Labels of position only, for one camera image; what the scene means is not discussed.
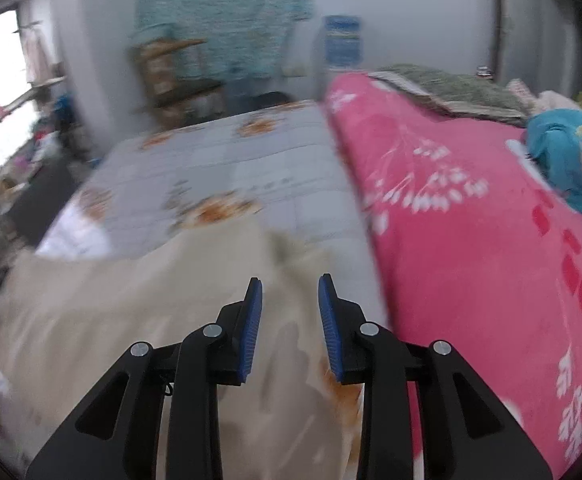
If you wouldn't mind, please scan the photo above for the beige zip-up jacket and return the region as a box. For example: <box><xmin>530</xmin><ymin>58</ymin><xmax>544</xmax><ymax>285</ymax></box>
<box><xmin>0</xmin><ymin>217</ymin><xmax>379</xmax><ymax>479</ymax></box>

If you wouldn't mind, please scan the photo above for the pink floral blanket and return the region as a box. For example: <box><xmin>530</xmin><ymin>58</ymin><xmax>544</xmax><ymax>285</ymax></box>
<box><xmin>326</xmin><ymin>73</ymin><xmax>582</xmax><ymax>477</ymax></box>

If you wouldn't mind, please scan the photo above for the dark grey cabinet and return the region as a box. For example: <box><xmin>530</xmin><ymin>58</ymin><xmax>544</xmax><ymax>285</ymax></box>
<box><xmin>6</xmin><ymin>157</ymin><xmax>79</xmax><ymax>247</ymax></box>

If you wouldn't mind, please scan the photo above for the floral grey bed sheet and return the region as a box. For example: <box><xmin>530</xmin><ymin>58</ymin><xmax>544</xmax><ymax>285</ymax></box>
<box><xmin>38</xmin><ymin>101</ymin><xmax>369</xmax><ymax>262</ymax></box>

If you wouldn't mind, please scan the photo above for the wooden chair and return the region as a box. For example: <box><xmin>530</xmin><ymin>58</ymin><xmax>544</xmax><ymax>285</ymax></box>
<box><xmin>128</xmin><ymin>37</ymin><xmax>226</xmax><ymax>130</ymax></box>

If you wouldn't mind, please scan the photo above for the grey knitted blanket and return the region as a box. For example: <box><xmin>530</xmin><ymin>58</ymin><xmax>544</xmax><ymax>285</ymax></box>
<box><xmin>368</xmin><ymin>64</ymin><xmax>528</xmax><ymax>127</ymax></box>

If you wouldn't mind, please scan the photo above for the blue water dispenser bottle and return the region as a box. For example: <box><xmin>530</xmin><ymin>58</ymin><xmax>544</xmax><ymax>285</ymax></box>
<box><xmin>323</xmin><ymin>15</ymin><xmax>361</xmax><ymax>68</ymax></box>

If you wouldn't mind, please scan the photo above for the teal patterned hanging cloth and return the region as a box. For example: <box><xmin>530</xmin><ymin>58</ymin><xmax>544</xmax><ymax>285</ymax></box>
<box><xmin>134</xmin><ymin>0</ymin><xmax>313</xmax><ymax>79</ymax></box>

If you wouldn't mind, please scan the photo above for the dark wooden door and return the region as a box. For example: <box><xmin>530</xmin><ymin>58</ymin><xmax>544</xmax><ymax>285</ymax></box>
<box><xmin>496</xmin><ymin>0</ymin><xmax>556</xmax><ymax>91</ymax></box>

